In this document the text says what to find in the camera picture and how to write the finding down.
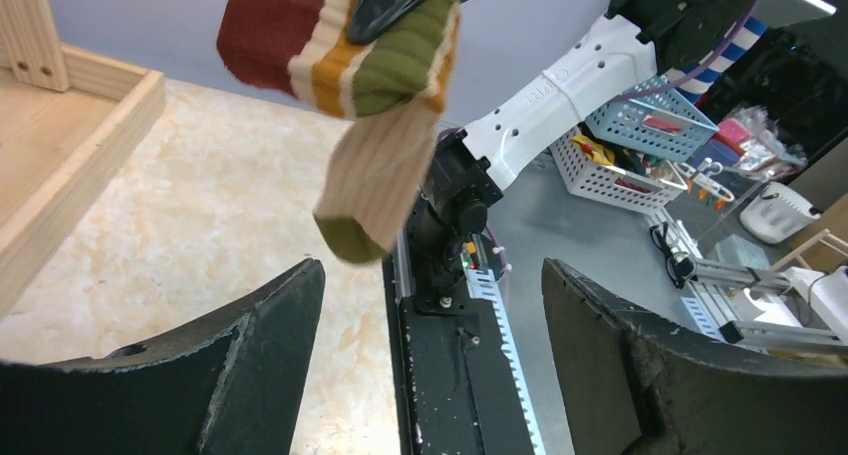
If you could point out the wooden rack base tray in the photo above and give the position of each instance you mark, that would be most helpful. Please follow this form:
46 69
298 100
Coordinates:
59 150

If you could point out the white perforated storage basket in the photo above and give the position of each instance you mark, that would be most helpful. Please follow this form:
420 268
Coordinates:
612 185

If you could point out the blue perforated storage basket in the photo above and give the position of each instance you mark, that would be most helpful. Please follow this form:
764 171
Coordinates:
665 124

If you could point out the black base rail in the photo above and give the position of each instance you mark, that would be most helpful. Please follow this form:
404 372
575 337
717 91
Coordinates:
453 390

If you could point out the right wooden rack post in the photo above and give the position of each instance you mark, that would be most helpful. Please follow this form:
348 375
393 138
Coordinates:
31 39

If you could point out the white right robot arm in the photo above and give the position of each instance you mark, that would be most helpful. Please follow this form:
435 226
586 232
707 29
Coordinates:
631 42

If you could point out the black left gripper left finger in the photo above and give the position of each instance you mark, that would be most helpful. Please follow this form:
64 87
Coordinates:
228 382

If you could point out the white cable duct strip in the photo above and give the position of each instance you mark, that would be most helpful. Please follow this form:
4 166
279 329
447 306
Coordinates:
482 284

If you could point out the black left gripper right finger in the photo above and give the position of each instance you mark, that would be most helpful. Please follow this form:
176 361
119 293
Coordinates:
634 382

